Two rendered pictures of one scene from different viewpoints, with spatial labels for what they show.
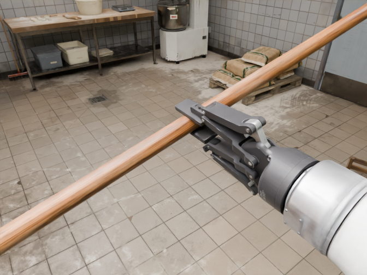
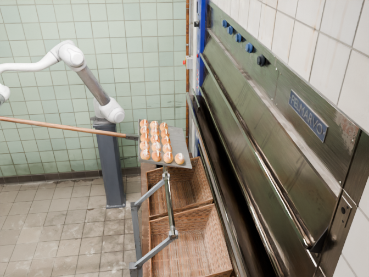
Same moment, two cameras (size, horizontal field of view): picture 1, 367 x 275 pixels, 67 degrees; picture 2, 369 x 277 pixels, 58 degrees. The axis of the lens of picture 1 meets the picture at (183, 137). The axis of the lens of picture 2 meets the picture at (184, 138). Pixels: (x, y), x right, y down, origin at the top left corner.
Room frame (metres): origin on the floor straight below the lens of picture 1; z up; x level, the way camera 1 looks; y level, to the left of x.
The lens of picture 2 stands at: (1.45, 2.02, 2.45)
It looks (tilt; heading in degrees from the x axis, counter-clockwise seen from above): 31 degrees down; 209
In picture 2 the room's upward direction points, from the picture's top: straight up
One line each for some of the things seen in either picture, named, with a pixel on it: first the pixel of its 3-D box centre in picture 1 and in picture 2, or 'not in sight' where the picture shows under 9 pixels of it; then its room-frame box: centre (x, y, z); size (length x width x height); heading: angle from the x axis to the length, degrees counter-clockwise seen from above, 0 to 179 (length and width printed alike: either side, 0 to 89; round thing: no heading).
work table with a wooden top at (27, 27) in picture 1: (89, 43); not in sight; (4.80, 1.60, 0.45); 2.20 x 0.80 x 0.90; 126
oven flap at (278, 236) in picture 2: not in sight; (235, 137); (-0.01, 1.53, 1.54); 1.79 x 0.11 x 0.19; 36
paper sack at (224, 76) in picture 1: (234, 73); not in sight; (4.01, -0.75, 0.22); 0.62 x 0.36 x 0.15; 131
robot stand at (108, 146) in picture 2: not in sight; (111, 164); (-0.59, 0.07, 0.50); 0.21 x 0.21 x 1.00; 36
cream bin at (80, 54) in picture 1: (73, 52); not in sight; (4.64, 1.83, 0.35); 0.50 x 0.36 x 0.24; 37
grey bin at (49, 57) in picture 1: (47, 57); not in sight; (4.40, 2.17, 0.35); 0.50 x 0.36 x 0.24; 36
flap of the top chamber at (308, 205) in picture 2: not in sight; (239, 92); (-0.01, 1.53, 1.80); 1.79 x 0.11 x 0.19; 36
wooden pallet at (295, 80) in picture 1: (255, 82); not in sight; (4.04, -1.11, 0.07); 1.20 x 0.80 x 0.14; 126
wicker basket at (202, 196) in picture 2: not in sight; (177, 191); (-0.32, 0.99, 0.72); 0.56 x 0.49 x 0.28; 37
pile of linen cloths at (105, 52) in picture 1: (102, 52); not in sight; (4.92, 1.43, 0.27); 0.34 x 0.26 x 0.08; 132
